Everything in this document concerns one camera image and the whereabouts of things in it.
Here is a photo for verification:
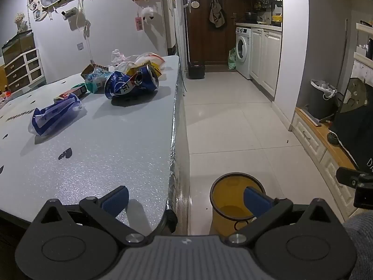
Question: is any blue plastic wrapper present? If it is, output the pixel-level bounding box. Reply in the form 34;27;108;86
28;93;83;137

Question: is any clear teal plastic wrapper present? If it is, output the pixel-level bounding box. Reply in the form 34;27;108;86
85;68;113;90

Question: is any dark packet with red label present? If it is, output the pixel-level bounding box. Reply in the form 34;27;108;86
53;87;88;103

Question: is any yellow snack bag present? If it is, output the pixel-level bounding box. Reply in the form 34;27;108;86
126;60;162;78

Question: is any yellow plastic bin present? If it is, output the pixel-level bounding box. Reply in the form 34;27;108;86
209;173;266;236

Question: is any white washing machine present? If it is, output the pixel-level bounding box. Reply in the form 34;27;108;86
235;27;253;80

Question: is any white kitchen cabinet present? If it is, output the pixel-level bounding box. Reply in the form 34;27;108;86
250;26;283;97

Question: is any small black floor bin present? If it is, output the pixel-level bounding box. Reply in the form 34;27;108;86
187;62;206;79

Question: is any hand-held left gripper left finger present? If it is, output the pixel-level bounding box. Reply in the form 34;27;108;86
34;185;146;247

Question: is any dark wooden door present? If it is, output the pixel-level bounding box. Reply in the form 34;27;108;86
186;0;243;65

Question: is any crushed blue soda can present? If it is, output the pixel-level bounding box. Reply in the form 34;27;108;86
104;64;160;100

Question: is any person's grey clothing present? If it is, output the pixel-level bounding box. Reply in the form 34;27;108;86
341;212;373;280

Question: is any wooden bench cabinet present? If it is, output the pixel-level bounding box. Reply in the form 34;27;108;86
291;106;362;220

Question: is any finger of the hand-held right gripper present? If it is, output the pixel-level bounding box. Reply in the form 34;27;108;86
336;167;373;188

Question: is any grey trash bin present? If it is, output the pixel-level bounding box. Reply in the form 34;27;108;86
308;79;338;120

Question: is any green plastic bag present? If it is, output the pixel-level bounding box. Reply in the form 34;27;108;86
228;47;238;70

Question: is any glass tank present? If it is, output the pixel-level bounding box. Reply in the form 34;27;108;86
1;29;37;62

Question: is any white refrigerator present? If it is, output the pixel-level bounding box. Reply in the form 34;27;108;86
163;0;189;73

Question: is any small cardboard box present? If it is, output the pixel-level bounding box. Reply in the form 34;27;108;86
81;63;110;79

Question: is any dried flower bunch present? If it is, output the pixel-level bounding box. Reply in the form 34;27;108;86
14;13;28;33

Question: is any white wall shelf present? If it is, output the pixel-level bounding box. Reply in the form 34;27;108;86
351;20;373;80

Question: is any white drawer cabinet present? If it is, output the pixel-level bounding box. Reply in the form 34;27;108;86
1;48;47;90

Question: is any white plush toy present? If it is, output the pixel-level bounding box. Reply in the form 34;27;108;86
141;6;155;21

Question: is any orange and white plastic bag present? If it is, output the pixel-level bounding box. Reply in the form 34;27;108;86
132;52;166;70

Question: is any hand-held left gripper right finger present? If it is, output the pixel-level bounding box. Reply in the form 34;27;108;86
228;186;338;246

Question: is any hanging cloth bag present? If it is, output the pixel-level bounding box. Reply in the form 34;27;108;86
209;0;227;29

